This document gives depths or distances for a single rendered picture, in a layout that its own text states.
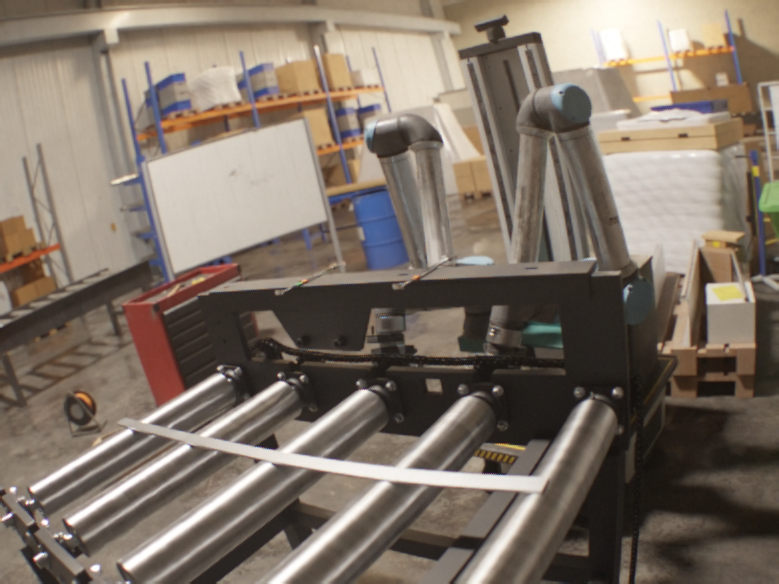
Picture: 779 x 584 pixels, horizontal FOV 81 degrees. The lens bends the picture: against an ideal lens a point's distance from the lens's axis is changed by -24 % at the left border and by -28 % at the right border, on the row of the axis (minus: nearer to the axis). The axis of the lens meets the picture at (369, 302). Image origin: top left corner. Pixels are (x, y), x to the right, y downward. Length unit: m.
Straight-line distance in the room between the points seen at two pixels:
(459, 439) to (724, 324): 1.93
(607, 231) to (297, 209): 4.93
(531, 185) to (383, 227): 5.27
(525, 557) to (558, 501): 0.14
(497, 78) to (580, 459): 1.47
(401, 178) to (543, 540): 1.44
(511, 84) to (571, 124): 0.56
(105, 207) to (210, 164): 6.48
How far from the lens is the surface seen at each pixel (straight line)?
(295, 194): 6.28
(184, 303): 3.51
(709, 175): 4.25
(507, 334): 1.49
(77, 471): 1.62
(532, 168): 1.67
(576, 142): 1.59
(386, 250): 6.90
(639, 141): 4.53
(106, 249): 12.17
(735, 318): 2.87
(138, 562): 1.09
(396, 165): 2.01
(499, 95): 2.13
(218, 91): 12.75
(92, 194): 12.17
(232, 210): 6.05
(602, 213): 1.64
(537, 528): 0.89
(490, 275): 1.24
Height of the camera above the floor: 1.49
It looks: 15 degrees down
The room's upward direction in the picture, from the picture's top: 14 degrees counter-clockwise
